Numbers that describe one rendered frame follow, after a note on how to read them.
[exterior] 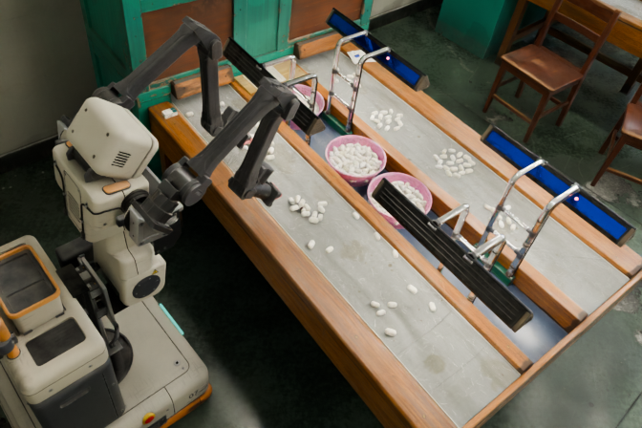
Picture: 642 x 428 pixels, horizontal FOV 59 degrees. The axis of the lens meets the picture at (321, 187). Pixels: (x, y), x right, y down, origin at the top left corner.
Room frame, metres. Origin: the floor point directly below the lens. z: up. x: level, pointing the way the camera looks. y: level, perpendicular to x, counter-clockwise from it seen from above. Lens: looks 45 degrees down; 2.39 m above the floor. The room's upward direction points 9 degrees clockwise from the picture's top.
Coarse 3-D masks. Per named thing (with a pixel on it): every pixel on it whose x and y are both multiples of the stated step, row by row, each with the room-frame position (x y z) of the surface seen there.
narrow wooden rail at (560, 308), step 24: (360, 120) 2.08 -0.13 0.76; (384, 144) 1.94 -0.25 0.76; (408, 168) 1.81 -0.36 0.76; (432, 192) 1.69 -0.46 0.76; (456, 216) 1.59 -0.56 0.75; (504, 264) 1.40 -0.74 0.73; (528, 264) 1.38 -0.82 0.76; (528, 288) 1.31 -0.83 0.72; (552, 288) 1.29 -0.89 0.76; (552, 312) 1.23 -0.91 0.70; (576, 312) 1.20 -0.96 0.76
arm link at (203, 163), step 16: (272, 80) 1.33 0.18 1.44; (256, 96) 1.27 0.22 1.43; (272, 96) 1.27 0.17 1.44; (288, 96) 1.31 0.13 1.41; (240, 112) 1.23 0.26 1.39; (256, 112) 1.23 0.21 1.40; (224, 128) 1.19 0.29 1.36; (240, 128) 1.19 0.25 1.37; (208, 144) 1.15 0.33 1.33; (224, 144) 1.15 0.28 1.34; (192, 160) 1.11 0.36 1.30; (208, 160) 1.11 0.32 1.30; (208, 176) 1.10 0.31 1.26; (192, 192) 1.03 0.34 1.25
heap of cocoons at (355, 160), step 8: (352, 144) 1.93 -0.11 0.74; (336, 152) 1.86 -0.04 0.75; (344, 152) 1.87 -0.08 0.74; (352, 152) 1.88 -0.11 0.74; (360, 152) 1.89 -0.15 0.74; (368, 152) 1.90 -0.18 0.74; (336, 160) 1.81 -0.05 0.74; (344, 160) 1.82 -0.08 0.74; (352, 160) 1.83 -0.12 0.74; (360, 160) 1.83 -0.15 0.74; (368, 160) 1.85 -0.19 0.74; (376, 160) 1.85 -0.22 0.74; (336, 168) 1.76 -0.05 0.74; (344, 168) 1.77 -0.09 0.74; (352, 168) 1.77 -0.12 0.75; (360, 168) 1.80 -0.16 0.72; (368, 168) 1.79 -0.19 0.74; (376, 168) 1.81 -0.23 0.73
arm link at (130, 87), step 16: (176, 32) 1.56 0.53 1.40; (192, 32) 1.55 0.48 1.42; (208, 32) 1.59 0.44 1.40; (160, 48) 1.51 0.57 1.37; (176, 48) 1.52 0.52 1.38; (208, 48) 1.59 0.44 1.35; (144, 64) 1.46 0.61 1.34; (160, 64) 1.47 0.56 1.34; (128, 80) 1.41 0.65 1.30; (144, 80) 1.43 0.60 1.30; (128, 96) 1.37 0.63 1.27
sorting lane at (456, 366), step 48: (192, 96) 2.09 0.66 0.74; (240, 96) 2.15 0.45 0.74; (288, 144) 1.87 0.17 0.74; (288, 192) 1.58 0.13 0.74; (336, 192) 1.62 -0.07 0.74; (336, 240) 1.37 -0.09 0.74; (384, 240) 1.41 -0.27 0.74; (336, 288) 1.16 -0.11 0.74; (384, 288) 1.19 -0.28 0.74; (432, 288) 1.22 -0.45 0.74; (384, 336) 0.99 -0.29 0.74; (432, 336) 1.02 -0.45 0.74; (480, 336) 1.05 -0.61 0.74; (432, 384) 0.85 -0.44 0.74; (480, 384) 0.88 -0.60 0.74
